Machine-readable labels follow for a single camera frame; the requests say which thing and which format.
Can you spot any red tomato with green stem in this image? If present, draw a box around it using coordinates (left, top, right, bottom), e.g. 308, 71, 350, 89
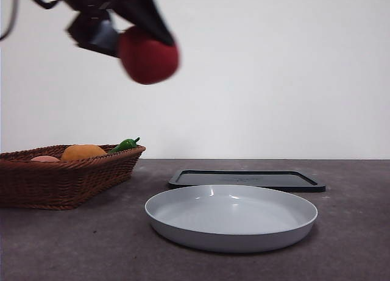
118, 26, 181, 85

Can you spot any green chili pepper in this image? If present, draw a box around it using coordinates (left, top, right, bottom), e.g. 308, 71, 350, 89
107, 137, 141, 155

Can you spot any yellow-brown potato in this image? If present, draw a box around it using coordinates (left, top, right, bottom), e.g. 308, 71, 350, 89
61, 144, 108, 162

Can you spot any black rectangular tray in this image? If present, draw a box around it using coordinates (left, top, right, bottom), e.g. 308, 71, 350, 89
168, 169, 327, 193

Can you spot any pale brown egg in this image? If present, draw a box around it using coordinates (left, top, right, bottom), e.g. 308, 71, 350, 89
30, 155, 61, 163

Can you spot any brown woven wicker basket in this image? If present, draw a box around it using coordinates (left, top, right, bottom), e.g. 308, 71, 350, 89
0, 144, 146, 211

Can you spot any pale grey round plate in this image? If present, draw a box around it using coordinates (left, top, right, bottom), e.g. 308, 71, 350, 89
144, 184, 319, 254

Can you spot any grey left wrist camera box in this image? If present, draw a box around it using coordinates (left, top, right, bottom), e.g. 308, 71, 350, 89
90, 20, 120, 52

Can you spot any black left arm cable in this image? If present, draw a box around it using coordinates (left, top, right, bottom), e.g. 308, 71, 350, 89
0, 0, 20, 41

